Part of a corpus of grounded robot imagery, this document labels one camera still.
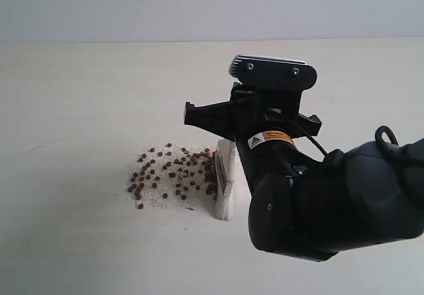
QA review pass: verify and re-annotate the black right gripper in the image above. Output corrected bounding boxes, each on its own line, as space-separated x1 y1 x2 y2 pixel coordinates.
184 83 322 196

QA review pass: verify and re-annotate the white wooden paint brush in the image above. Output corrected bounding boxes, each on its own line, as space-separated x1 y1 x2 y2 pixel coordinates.
214 139 244 221

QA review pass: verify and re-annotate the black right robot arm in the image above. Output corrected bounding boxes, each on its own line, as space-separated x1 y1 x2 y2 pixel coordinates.
184 84 423 262

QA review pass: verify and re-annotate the rice and red beans pile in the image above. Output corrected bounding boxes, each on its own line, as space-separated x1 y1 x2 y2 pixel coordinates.
125 143 217 211

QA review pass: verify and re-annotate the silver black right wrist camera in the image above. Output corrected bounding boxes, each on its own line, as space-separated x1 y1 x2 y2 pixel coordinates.
229 54 317 92

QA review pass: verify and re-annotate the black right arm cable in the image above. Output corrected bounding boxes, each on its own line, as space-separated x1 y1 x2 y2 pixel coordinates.
264 109 424 209

